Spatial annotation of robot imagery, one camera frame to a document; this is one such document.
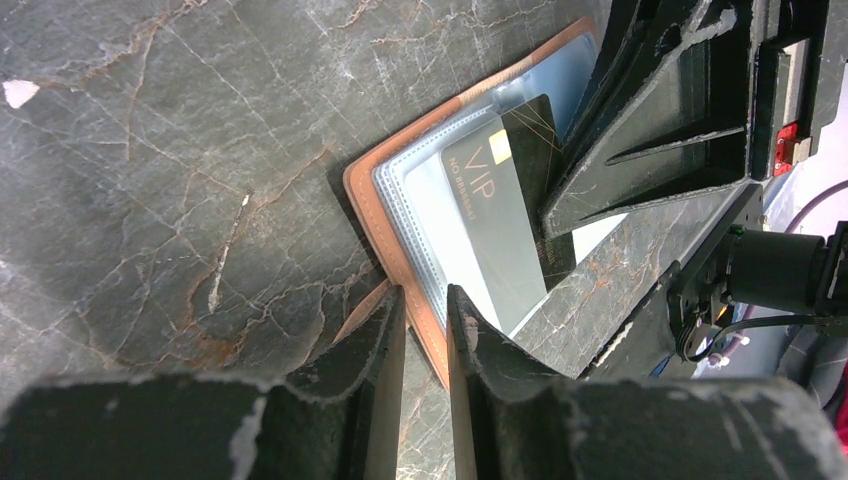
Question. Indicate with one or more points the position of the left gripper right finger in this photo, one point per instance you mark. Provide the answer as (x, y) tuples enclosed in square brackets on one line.
[(513, 417)]

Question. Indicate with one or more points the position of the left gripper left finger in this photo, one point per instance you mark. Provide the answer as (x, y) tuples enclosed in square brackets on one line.
[(336, 417)]

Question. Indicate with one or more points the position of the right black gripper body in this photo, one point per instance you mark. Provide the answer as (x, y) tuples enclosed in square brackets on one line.
[(800, 52)]

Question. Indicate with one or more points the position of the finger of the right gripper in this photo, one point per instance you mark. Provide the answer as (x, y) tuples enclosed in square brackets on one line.
[(666, 114)]

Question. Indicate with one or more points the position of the black card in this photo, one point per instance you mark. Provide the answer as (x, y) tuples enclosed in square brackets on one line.
[(499, 173)]

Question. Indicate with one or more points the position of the brown leather card holder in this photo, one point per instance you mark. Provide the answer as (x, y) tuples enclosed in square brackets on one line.
[(375, 183)]

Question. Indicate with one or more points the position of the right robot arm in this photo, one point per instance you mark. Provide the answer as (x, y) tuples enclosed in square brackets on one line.
[(739, 277)]

